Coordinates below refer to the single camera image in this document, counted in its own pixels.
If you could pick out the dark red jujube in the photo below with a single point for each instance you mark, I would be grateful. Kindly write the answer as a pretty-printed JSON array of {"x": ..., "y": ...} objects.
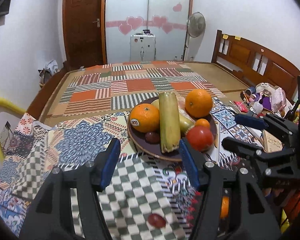
[
  {"x": 157, "y": 220},
  {"x": 152, "y": 137}
]

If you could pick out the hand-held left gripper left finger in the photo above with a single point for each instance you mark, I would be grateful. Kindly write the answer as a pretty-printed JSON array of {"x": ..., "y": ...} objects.
[{"x": 110, "y": 160}]

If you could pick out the green white checked cloth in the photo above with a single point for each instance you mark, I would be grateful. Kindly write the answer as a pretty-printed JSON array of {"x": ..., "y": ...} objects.
[{"x": 137, "y": 185}]

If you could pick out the pile of clothes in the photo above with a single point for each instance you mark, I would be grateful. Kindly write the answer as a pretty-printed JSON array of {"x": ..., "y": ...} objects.
[{"x": 50, "y": 68}]

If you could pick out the wooden bed headboard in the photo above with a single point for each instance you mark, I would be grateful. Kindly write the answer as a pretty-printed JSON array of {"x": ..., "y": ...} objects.
[{"x": 252, "y": 57}]

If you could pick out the red packet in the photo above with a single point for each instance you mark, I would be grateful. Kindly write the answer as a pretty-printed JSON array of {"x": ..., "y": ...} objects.
[{"x": 240, "y": 105}]

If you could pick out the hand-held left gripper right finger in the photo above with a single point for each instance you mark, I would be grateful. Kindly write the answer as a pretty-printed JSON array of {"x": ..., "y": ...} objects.
[{"x": 188, "y": 162}]

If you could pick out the dark purple plate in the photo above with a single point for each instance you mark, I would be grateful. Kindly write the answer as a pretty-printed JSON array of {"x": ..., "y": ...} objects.
[{"x": 140, "y": 142}]

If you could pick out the straw bed mat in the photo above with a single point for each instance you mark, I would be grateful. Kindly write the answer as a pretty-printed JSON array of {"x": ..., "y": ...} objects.
[{"x": 220, "y": 76}]

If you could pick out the yellow foam tube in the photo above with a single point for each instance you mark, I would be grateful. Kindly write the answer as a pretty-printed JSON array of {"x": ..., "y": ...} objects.
[{"x": 5, "y": 105}]

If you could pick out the brown cardboard box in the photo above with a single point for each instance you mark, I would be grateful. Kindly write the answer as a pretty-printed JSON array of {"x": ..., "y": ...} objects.
[{"x": 272, "y": 141}]

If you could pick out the wooden wardrobe with glass doors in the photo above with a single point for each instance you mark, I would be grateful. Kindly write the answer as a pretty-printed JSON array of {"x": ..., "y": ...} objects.
[{"x": 150, "y": 5}]

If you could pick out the small tangerine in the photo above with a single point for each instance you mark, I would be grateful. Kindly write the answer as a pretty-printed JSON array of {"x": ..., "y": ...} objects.
[
  {"x": 203, "y": 123},
  {"x": 224, "y": 207}
]

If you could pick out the standing electric fan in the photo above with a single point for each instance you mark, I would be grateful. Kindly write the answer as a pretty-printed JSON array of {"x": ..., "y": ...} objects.
[{"x": 196, "y": 23}]

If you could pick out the wooden bed frame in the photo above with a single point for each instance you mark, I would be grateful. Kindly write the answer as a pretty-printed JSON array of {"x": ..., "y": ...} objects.
[{"x": 43, "y": 92}]

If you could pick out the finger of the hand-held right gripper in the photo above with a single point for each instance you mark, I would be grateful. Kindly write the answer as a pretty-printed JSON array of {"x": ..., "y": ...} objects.
[
  {"x": 250, "y": 121},
  {"x": 240, "y": 146}
]

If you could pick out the white pink plush toy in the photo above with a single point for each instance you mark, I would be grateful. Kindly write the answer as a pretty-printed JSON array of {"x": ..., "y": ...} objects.
[{"x": 263, "y": 87}]

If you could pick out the red tomato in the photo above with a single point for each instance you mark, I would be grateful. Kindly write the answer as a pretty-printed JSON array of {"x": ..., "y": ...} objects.
[{"x": 200, "y": 138}]

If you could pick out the large orange with sticker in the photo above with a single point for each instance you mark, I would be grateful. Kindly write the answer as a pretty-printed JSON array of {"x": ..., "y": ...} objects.
[{"x": 145, "y": 117}]

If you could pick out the striped patchwork blanket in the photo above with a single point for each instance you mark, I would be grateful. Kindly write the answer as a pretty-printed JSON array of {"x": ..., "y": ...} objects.
[{"x": 130, "y": 85}]

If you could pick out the dark glass bottle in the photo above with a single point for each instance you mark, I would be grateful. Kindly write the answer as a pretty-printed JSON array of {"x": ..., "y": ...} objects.
[{"x": 292, "y": 111}]

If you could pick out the sugarcane piece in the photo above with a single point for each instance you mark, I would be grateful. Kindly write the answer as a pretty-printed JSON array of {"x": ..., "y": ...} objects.
[
  {"x": 168, "y": 122},
  {"x": 186, "y": 123}
]

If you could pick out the brown wooden door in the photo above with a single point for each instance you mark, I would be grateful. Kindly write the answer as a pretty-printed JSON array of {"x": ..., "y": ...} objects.
[{"x": 83, "y": 22}]

